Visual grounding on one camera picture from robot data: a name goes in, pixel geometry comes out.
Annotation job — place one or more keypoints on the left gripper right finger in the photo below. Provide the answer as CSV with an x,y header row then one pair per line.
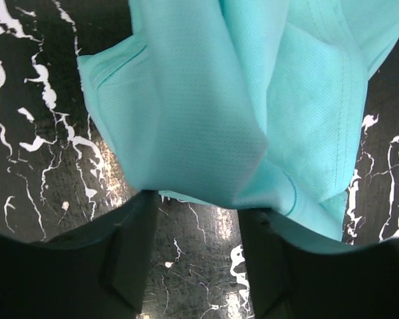
x,y
295,272

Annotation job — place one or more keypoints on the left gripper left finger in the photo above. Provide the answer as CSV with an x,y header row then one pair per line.
x,y
97,270

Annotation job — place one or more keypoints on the teal t shirt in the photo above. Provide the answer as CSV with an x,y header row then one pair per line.
x,y
242,104

